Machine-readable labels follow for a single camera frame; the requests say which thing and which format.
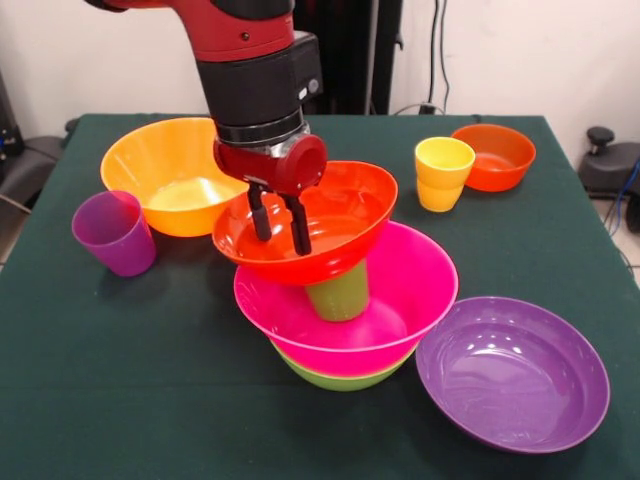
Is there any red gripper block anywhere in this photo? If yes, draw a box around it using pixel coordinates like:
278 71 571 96
213 133 329 256

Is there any large red shallow bowl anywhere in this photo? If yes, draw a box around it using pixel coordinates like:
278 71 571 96
211 160 400 287

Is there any green cup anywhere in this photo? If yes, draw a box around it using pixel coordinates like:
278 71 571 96
305 259 371 323

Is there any large pink bowl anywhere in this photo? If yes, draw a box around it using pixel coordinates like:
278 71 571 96
233 219 460 379

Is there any yellow cup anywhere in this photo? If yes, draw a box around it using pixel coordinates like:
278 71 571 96
414 136 477 214

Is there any large orange bowl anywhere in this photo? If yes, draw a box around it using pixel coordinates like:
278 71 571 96
99 117 251 238

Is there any purple cup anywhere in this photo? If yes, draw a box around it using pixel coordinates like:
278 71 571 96
71 190 158 278

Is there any green bowl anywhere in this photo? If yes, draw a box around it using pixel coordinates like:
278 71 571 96
272 342 416 393

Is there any dark green tablecloth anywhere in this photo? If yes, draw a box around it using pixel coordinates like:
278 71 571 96
0 113 640 480

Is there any small red bowl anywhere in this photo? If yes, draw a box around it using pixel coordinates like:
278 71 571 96
450 123 538 193

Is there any black floor base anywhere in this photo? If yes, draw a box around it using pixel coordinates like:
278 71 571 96
579 127 640 201
0 134 66 206

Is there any large purple shallow bowl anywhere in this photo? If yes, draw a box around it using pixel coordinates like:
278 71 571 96
414 295 611 454

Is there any black hanging cable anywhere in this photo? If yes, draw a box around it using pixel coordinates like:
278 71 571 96
429 0 451 114

